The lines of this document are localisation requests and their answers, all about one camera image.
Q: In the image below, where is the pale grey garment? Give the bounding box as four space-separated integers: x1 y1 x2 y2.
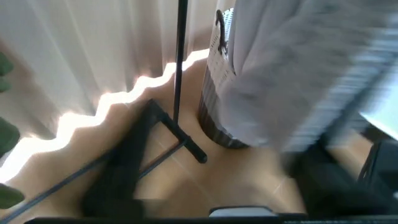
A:
216 0 398 154

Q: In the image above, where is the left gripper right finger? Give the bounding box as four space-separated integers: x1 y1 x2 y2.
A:
284 136 383 216

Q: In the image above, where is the white laundry basket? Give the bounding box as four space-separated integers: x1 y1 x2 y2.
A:
197 7 249 149

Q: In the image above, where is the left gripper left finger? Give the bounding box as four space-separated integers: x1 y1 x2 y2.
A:
81 101 156 218

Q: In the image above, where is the black clothes rack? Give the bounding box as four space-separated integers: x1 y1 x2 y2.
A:
0 0 208 223

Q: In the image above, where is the green printed shirt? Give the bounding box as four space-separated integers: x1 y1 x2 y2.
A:
0 51 25 210

